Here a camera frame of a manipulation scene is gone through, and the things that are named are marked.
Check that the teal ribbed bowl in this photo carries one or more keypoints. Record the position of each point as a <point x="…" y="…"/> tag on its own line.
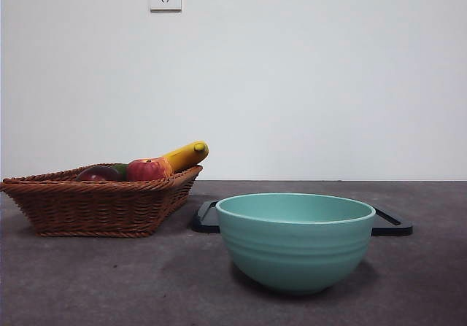
<point x="295" y="249"/>

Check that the dark purple plum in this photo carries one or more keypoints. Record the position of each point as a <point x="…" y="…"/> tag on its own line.
<point x="98" y="174"/>

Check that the yellow banana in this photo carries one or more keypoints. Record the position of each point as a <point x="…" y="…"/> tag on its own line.
<point x="182" y="158"/>

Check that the black rectangular tray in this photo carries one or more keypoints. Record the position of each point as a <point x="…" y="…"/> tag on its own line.
<point x="206" y="224"/>

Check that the red apple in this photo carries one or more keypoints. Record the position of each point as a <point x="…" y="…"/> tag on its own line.
<point x="144" y="171"/>

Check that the green fruit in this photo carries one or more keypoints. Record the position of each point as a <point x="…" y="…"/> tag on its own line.
<point x="122" y="168"/>

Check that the brown wicker basket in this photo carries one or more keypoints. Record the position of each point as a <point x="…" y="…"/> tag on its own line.
<point x="98" y="209"/>

